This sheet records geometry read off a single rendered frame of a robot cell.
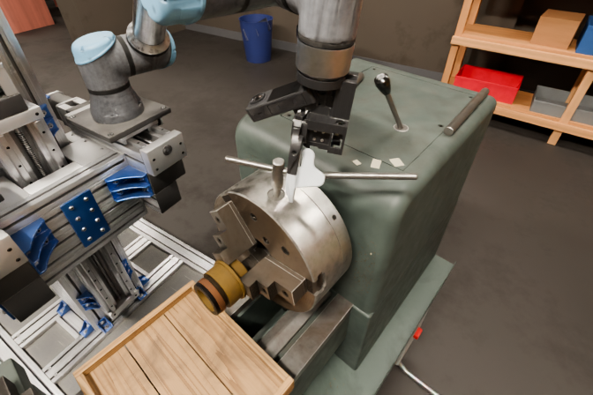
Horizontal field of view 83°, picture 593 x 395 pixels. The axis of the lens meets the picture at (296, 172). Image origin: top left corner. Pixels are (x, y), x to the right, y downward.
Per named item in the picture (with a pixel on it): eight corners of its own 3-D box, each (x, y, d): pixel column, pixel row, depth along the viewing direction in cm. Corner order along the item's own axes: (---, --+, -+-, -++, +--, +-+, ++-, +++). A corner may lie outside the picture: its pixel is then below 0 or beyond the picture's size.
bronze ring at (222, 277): (223, 243, 69) (186, 272, 64) (254, 269, 64) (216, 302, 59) (229, 270, 75) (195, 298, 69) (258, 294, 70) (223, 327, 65)
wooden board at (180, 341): (195, 287, 90) (192, 279, 88) (294, 387, 72) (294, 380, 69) (79, 380, 73) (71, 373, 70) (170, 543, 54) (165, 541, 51)
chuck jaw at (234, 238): (257, 234, 76) (230, 190, 74) (268, 234, 72) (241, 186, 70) (218, 264, 69) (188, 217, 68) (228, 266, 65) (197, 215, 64)
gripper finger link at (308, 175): (318, 212, 51) (330, 152, 50) (281, 204, 51) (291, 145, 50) (319, 208, 54) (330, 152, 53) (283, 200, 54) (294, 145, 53)
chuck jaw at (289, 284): (277, 243, 71) (321, 269, 64) (281, 259, 74) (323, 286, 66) (237, 277, 65) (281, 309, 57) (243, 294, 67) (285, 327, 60)
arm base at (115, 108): (82, 115, 104) (68, 85, 98) (124, 97, 114) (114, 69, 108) (112, 129, 98) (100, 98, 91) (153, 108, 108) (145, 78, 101)
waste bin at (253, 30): (284, 58, 467) (282, 14, 431) (262, 68, 439) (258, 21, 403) (258, 51, 491) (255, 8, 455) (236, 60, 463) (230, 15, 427)
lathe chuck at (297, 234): (243, 233, 96) (239, 147, 74) (331, 307, 81) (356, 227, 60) (219, 252, 90) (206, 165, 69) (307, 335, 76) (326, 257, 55)
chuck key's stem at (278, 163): (268, 206, 66) (271, 163, 58) (272, 199, 67) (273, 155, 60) (279, 209, 66) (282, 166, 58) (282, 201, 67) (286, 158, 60)
